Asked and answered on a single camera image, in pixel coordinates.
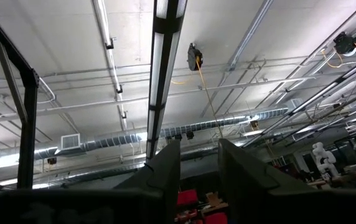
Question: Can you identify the black aluminium rig frame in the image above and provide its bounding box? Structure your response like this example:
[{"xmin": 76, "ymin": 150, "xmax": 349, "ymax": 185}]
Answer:
[{"xmin": 0, "ymin": 0, "xmax": 39, "ymax": 190}]

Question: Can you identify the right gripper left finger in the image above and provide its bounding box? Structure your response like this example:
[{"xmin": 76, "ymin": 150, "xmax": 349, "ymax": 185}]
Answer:
[{"xmin": 115, "ymin": 139, "xmax": 182, "ymax": 224}]

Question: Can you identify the brown cardboard box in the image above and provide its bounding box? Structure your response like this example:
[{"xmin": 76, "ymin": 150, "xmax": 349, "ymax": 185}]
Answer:
[{"xmin": 205, "ymin": 192, "xmax": 226, "ymax": 208}]

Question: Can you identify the white air vent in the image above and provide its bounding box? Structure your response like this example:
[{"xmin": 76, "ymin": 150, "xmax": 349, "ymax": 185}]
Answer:
[{"xmin": 60, "ymin": 133, "xmax": 82, "ymax": 151}]

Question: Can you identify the red storage bin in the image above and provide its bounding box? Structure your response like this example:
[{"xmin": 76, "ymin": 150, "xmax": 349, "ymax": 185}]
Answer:
[
  {"xmin": 177, "ymin": 189, "xmax": 199, "ymax": 207},
  {"xmin": 204, "ymin": 212, "xmax": 228, "ymax": 224}
]

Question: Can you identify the white humanoid robot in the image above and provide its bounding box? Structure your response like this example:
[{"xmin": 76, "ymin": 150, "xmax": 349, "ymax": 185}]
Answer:
[{"xmin": 311, "ymin": 142, "xmax": 341, "ymax": 179}]

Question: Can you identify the black ceiling cable reel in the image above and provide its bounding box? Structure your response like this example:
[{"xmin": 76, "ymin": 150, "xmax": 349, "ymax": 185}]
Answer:
[
  {"xmin": 187, "ymin": 42, "xmax": 204, "ymax": 72},
  {"xmin": 333, "ymin": 30, "xmax": 356, "ymax": 56}
]

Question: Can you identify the silver air duct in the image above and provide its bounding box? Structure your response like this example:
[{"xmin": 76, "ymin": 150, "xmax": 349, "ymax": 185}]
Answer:
[{"xmin": 0, "ymin": 107, "xmax": 291, "ymax": 171}]

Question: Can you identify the white ceiling conduit pipe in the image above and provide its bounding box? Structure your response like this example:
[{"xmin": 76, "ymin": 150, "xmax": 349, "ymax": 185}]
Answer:
[{"xmin": 91, "ymin": 0, "xmax": 128, "ymax": 131}]

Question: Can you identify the yellow hanging cable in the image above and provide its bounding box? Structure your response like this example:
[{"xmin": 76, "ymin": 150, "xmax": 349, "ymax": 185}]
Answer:
[{"xmin": 195, "ymin": 58, "xmax": 225, "ymax": 140}]

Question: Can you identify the grey ceiling pipe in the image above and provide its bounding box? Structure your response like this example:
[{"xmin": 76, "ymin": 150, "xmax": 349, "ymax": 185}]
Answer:
[{"xmin": 227, "ymin": 0, "xmax": 274, "ymax": 71}]

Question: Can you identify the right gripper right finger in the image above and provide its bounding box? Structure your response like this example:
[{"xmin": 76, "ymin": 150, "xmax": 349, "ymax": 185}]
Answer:
[{"xmin": 217, "ymin": 138, "xmax": 317, "ymax": 224}]

